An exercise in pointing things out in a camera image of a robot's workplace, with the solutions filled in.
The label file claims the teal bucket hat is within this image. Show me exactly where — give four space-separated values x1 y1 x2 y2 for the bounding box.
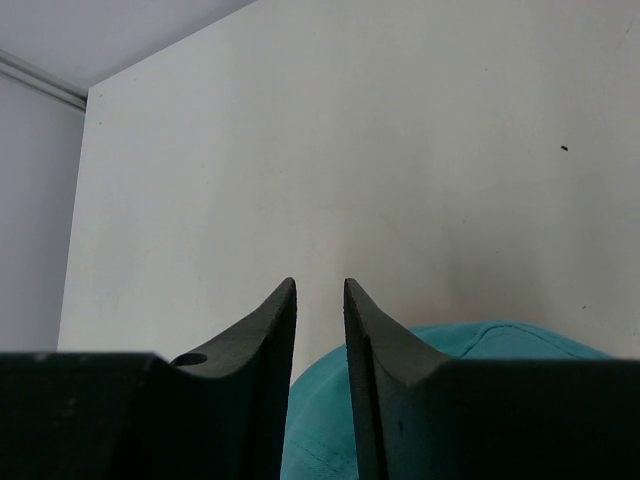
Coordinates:
280 320 609 479

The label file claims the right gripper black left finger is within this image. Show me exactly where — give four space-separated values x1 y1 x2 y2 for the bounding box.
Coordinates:
1 279 297 479

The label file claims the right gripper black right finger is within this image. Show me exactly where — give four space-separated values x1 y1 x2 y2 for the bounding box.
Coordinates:
344 279 639 479

